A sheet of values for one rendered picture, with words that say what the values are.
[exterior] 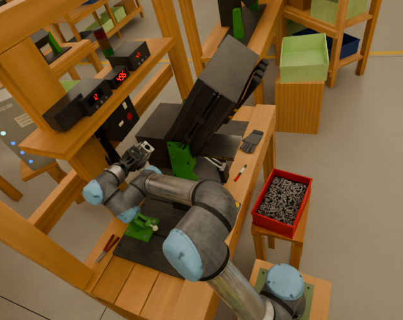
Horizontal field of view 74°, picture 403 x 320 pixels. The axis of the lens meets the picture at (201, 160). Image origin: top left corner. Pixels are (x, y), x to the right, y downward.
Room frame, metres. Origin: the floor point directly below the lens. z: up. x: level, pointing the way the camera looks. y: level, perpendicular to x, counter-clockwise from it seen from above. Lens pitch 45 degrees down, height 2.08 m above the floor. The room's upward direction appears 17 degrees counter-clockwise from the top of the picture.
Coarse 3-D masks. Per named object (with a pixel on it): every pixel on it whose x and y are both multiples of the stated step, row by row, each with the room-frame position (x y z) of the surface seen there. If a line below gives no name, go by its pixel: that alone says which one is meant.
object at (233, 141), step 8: (216, 136) 1.09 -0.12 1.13; (224, 136) 1.07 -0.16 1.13; (232, 136) 1.05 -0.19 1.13; (240, 136) 1.03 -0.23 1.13; (208, 144) 1.05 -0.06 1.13; (216, 144) 1.03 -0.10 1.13; (224, 144) 1.01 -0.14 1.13; (232, 144) 0.99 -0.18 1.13; (200, 152) 1.00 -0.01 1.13; (208, 152) 0.98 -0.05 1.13; (216, 152) 0.97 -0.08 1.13; (224, 152) 0.95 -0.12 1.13; (232, 152) 0.93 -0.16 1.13; (232, 160) 0.91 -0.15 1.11
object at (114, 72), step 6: (120, 66) 1.22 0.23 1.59; (114, 72) 1.17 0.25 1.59; (120, 72) 1.17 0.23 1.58; (126, 72) 1.20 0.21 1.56; (102, 78) 1.15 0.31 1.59; (108, 78) 1.13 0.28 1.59; (114, 78) 1.13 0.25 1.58; (120, 78) 1.15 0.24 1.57; (126, 78) 1.18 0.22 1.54; (114, 84) 1.11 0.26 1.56; (120, 84) 1.14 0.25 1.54
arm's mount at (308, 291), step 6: (264, 270) 0.41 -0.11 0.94; (258, 276) 0.40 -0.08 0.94; (264, 276) 0.39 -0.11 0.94; (258, 282) 0.38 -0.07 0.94; (264, 282) 0.37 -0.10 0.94; (258, 288) 0.35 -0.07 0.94; (306, 288) 0.30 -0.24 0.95; (312, 288) 0.30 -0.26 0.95; (306, 294) 0.28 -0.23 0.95; (312, 294) 0.28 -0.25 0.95; (306, 300) 0.26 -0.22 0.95; (306, 306) 0.25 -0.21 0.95; (306, 312) 0.23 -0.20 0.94; (300, 318) 0.22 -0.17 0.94; (306, 318) 0.21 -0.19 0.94
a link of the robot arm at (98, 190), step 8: (104, 176) 0.68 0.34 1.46; (112, 176) 0.68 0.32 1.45; (88, 184) 0.65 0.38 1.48; (96, 184) 0.64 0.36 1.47; (104, 184) 0.65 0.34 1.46; (112, 184) 0.66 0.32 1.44; (88, 192) 0.62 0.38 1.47; (96, 192) 0.61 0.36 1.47; (104, 192) 0.62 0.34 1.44; (112, 192) 0.62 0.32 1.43; (88, 200) 0.62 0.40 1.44; (96, 200) 0.60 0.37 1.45; (104, 200) 0.61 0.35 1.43
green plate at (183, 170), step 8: (168, 144) 0.99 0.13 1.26; (176, 144) 0.96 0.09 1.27; (184, 144) 0.94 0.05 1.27; (176, 152) 0.96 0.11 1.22; (184, 152) 0.93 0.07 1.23; (176, 160) 0.95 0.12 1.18; (184, 160) 0.93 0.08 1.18; (192, 160) 0.94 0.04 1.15; (176, 168) 0.95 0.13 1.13; (184, 168) 0.92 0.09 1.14; (192, 168) 0.90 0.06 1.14; (176, 176) 0.94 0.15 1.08; (184, 176) 0.91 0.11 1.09
